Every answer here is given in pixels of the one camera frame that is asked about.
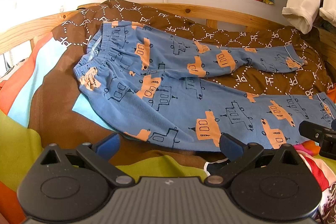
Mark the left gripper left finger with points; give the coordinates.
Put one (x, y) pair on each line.
(96, 157)

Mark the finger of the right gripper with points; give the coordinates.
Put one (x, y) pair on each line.
(324, 136)

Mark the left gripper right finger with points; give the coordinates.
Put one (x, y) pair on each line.
(241, 156)

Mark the blue pants orange trucks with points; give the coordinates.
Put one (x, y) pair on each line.
(154, 86)

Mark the black white trimmed garment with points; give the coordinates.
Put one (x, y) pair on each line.
(212, 168)

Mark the colorful striped bedsheet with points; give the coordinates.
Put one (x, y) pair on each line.
(23, 113)

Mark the brown PF patterned blanket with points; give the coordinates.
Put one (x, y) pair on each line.
(89, 21)

